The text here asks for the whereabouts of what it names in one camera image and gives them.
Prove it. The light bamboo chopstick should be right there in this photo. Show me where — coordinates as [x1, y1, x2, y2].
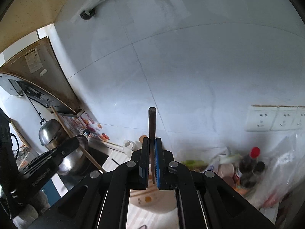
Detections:
[51, 106, 106, 173]

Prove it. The dark brown chopstick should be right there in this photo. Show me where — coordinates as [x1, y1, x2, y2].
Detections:
[148, 107, 157, 184]

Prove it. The cream utensil holder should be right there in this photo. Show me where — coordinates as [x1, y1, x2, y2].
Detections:
[130, 186, 177, 214]

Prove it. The steel steamer pot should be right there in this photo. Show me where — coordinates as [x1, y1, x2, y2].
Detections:
[38, 119, 69, 150]

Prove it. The steel wok with lid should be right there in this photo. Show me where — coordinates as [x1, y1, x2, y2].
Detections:
[56, 131, 88, 176]

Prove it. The red cap sauce bottle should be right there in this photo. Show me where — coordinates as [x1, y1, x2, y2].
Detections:
[233, 147, 260, 191]

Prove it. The range hood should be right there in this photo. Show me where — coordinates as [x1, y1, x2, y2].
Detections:
[1, 37, 84, 117]

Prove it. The clear plastic bag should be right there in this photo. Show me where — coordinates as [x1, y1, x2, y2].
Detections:
[246, 131, 304, 209]

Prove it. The colourful wall sticker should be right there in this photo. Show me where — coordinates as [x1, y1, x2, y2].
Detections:
[59, 113, 110, 141]

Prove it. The white wall socket panel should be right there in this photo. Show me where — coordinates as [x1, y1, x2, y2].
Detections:
[245, 105, 304, 132]

